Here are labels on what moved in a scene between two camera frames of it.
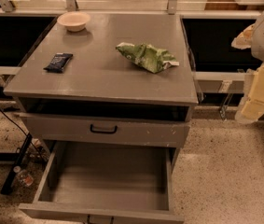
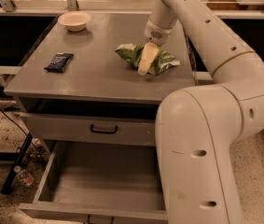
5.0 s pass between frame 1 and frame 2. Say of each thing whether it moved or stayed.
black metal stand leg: stayed
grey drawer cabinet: stayed
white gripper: moved
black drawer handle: stayed
